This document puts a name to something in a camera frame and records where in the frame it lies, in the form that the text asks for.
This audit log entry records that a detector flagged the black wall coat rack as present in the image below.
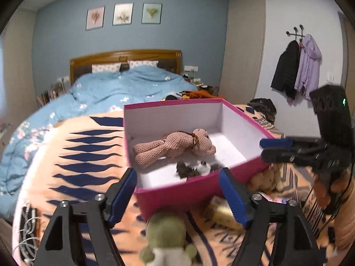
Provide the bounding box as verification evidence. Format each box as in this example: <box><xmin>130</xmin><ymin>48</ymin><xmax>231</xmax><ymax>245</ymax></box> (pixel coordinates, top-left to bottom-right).
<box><xmin>286</xmin><ymin>25</ymin><xmax>306</xmax><ymax>43</ymax></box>

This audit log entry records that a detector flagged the orange and navy patterned blanket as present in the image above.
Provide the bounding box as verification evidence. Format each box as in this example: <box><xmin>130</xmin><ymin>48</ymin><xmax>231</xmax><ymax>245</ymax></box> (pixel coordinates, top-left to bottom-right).
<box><xmin>12</xmin><ymin>104</ymin><xmax>355</xmax><ymax>266</ymax></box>

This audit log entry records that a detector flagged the wooden headboard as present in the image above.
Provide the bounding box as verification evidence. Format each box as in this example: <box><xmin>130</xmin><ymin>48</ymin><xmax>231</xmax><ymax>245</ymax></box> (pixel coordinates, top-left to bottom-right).
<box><xmin>69</xmin><ymin>50</ymin><xmax>183</xmax><ymax>86</ymax></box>

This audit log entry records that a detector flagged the pink cardboard box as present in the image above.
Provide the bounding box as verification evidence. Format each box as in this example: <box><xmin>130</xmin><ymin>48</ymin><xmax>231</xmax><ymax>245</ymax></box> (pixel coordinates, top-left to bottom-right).
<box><xmin>123</xmin><ymin>98</ymin><xmax>276</xmax><ymax>221</ymax></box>

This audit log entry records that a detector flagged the dark clothes pile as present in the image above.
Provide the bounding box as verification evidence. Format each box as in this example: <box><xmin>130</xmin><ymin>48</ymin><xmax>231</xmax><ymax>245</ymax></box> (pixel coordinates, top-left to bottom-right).
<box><xmin>247</xmin><ymin>98</ymin><xmax>278</xmax><ymax>124</ymax></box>

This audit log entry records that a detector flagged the green botanical wall picture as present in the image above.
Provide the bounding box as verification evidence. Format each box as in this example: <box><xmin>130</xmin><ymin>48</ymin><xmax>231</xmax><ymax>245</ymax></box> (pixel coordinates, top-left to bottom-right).
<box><xmin>141</xmin><ymin>3</ymin><xmax>163</xmax><ymax>24</ymax></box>

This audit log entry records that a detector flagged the purple hooded jacket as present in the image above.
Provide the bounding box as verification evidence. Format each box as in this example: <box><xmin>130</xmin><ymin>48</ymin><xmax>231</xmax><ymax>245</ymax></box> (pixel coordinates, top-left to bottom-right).
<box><xmin>294</xmin><ymin>34</ymin><xmax>322</xmax><ymax>101</ymax></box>

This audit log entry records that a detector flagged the pink botanical wall picture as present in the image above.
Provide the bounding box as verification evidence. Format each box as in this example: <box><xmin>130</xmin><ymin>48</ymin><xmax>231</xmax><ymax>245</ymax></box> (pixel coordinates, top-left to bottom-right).
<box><xmin>85</xmin><ymin>6</ymin><xmax>106</xmax><ymax>31</ymax></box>

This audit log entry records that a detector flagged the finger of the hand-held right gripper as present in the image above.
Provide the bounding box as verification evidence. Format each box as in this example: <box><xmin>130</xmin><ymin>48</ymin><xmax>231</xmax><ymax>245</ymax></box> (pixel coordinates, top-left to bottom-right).
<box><xmin>261</xmin><ymin>146</ymin><xmax>321</xmax><ymax>168</ymax></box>
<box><xmin>259</xmin><ymin>137</ymin><xmax>323</xmax><ymax>149</ymax></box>

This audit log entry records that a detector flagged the person's right hand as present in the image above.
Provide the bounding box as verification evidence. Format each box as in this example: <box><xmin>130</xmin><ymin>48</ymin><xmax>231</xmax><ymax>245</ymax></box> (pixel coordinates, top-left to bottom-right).
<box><xmin>313</xmin><ymin>169</ymin><xmax>354</xmax><ymax>217</ymax></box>

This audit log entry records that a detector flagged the tan teddy bear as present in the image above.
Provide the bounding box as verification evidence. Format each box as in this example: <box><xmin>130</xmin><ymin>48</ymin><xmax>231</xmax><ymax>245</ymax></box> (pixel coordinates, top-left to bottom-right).
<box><xmin>247</xmin><ymin>163</ymin><xmax>285</xmax><ymax>193</ymax></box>

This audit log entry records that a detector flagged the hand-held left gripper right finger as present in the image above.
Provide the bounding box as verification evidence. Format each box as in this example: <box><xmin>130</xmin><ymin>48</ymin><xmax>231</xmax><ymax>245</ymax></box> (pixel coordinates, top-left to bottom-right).
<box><xmin>219</xmin><ymin>168</ymin><xmax>326</xmax><ymax>266</ymax></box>

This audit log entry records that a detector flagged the orange cloth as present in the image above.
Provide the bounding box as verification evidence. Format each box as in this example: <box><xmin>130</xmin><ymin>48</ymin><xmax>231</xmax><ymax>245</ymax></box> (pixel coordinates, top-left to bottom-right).
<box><xmin>180</xmin><ymin>90</ymin><xmax>222</xmax><ymax>100</ymax></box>

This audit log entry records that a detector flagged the white dotted pillow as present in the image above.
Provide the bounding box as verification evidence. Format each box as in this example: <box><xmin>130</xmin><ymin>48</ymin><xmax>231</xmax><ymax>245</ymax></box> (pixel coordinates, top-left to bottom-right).
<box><xmin>91</xmin><ymin>63</ymin><xmax>122</xmax><ymax>73</ymax></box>
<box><xmin>128</xmin><ymin>60</ymin><xmax>159</xmax><ymax>70</ymax></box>

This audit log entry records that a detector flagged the black jacket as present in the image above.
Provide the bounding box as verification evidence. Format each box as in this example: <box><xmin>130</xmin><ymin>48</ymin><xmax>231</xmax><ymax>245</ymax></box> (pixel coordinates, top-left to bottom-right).
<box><xmin>270</xmin><ymin>40</ymin><xmax>301</xmax><ymax>100</ymax></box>

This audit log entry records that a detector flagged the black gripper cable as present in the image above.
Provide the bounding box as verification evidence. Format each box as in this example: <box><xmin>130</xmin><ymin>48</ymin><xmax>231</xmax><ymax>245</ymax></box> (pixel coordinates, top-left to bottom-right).
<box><xmin>304</xmin><ymin>169</ymin><xmax>354</xmax><ymax>246</ymax></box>

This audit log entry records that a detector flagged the green plush toy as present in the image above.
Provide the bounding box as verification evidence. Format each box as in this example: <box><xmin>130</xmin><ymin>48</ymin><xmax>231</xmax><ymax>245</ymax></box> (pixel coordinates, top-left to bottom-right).
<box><xmin>139</xmin><ymin>212</ymin><xmax>198</xmax><ymax>266</ymax></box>

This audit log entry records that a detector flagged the white botanical wall picture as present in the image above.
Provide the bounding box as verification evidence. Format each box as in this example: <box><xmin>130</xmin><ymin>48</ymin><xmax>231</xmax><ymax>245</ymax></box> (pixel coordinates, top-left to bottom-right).
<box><xmin>112</xmin><ymin>3</ymin><xmax>134</xmax><ymax>26</ymax></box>

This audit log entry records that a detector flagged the small dark plush toy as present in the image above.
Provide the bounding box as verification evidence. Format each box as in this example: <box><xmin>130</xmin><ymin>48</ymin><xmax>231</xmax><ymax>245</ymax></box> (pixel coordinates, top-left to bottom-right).
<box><xmin>175</xmin><ymin>160</ymin><xmax>224</xmax><ymax>179</ymax></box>

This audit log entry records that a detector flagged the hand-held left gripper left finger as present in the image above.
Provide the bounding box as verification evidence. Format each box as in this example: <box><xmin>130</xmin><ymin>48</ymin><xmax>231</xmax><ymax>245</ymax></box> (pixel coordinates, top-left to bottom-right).
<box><xmin>33</xmin><ymin>168</ymin><xmax>138</xmax><ymax>266</ymax></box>

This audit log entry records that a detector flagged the blue floral duvet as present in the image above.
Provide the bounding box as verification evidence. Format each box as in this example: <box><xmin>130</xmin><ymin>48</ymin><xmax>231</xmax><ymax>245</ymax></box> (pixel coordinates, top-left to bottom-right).
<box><xmin>0</xmin><ymin>66</ymin><xmax>195</xmax><ymax>219</ymax></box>

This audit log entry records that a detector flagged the cluttered nightstand with books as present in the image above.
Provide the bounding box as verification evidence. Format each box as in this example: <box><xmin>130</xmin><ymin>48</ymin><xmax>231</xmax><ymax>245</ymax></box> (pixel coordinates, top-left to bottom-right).
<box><xmin>36</xmin><ymin>76</ymin><xmax>71</xmax><ymax>106</ymax></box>

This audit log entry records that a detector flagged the pink knitted teddy bear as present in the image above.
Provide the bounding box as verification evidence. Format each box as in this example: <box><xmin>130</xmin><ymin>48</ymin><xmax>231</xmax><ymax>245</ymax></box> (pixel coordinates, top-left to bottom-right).
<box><xmin>132</xmin><ymin>129</ymin><xmax>217</xmax><ymax>169</ymax></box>

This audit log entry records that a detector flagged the cluttered nightstand with bottles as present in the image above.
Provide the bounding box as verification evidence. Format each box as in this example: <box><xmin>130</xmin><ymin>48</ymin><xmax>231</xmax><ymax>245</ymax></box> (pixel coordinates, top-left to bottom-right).
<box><xmin>182</xmin><ymin>72</ymin><xmax>220</xmax><ymax>95</ymax></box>

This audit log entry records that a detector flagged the white cable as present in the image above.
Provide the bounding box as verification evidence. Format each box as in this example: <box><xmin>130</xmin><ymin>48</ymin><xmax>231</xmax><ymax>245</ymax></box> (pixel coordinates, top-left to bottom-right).
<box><xmin>15</xmin><ymin>203</ymin><xmax>41</xmax><ymax>257</ymax></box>

